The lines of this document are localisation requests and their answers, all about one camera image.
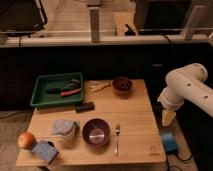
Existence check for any wooden table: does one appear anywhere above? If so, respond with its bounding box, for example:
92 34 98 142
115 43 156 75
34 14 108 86
15 78 167 167

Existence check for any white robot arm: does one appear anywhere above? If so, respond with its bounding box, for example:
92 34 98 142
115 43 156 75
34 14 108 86
157 63 213 126

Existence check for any white vertical post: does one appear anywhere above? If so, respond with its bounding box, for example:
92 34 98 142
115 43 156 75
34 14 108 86
89 7 100 42

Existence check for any black monitor right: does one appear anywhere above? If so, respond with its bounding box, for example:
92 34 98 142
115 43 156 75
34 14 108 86
134 0 191 35

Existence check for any dark red small bowl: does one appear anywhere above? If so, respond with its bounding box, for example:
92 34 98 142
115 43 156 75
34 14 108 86
112 76 132 92

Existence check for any black monitor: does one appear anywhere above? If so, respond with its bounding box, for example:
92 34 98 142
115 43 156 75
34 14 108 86
134 0 191 35
0 0 48 36

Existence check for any green plastic tray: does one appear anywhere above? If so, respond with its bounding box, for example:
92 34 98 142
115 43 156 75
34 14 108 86
30 72 84 108

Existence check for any banana peel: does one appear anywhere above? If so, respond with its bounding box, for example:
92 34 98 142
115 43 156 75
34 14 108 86
89 81 110 92

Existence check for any silver fork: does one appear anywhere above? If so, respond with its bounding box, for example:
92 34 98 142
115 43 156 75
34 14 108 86
115 124 120 156

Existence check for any black monitor left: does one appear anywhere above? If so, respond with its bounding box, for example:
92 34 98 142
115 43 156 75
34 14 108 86
0 0 48 36

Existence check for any red handled tool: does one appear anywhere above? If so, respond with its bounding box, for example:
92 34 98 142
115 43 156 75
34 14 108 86
60 88 81 97

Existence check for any blue foot pedal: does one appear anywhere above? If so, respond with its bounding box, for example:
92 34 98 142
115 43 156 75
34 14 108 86
161 132 178 153

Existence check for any black handled tool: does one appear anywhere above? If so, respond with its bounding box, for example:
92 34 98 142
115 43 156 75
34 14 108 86
45 79 80 94

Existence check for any blue sponge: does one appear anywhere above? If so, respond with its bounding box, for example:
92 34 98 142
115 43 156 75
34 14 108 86
32 140 59 164

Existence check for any purple bowl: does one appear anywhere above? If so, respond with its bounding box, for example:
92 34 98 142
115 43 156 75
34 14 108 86
82 118 110 146

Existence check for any red yellow apple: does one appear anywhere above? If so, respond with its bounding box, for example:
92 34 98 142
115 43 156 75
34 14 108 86
18 132 36 149

